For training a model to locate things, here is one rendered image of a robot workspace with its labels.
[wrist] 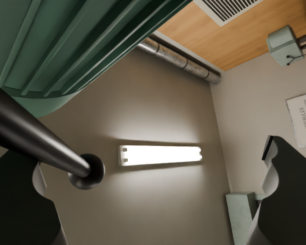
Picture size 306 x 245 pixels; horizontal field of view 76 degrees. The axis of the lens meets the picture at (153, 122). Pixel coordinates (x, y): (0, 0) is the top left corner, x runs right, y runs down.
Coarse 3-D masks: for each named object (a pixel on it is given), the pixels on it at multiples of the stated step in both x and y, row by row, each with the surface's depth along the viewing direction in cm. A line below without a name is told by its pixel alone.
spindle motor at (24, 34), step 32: (0, 0) 8; (32, 0) 8; (64, 0) 8; (96, 0) 9; (128, 0) 9; (160, 0) 9; (192, 0) 12; (0, 32) 10; (32, 32) 10; (64, 32) 10; (96, 32) 11; (128, 32) 11; (0, 64) 13; (32, 64) 13; (64, 64) 13; (96, 64) 14; (32, 96) 17; (64, 96) 19
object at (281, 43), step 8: (272, 32) 182; (280, 32) 175; (288, 32) 172; (272, 40) 180; (280, 40) 177; (288, 40) 176; (296, 40) 186; (304, 40) 188; (272, 48) 192; (280, 48) 187; (288, 48) 186; (296, 48) 188; (304, 48) 203; (272, 56) 198; (280, 56) 200; (288, 56) 198; (296, 56) 204; (304, 56) 208; (280, 64) 217; (288, 64) 216
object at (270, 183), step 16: (272, 144) 10; (288, 144) 10; (272, 160) 9; (288, 160) 9; (304, 160) 9; (272, 176) 9; (288, 176) 8; (304, 176) 8; (272, 192) 8; (288, 192) 7; (304, 192) 7; (272, 208) 7; (288, 208) 7; (304, 208) 7; (256, 224) 6; (272, 224) 6; (288, 224) 6; (304, 224) 6; (256, 240) 6; (272, 240) 6; (288, 240) 6; (304, 240) 6
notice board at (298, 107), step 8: (296, 96) 249; (304, 96) 244; (288, 104) 255; (296, 104) 248; (304, 104) 243; (296, 112) 248; (304, 112) 242; (296, 120) 247; (304, 120) 241; (296, 128) 246; (304, 128) 240; (296, 136) 245; (304, 136) 240; (304, 144) 239
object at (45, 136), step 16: (0, 96) 5; (0, 112) 5; (16, 112) 6; (0, 128) 5; (16, 128) 6; (32, 128) 7; (48, 128) 9; (0, 144) 6; (16, 144) 6; (32, 144) 7; (48, 144) 8; (64, 144) 10; (48, 160) 9; (64, 160) 11; (80, 160) 14; (96, 160) 19; (80, 176) 17; (96, 176) 18
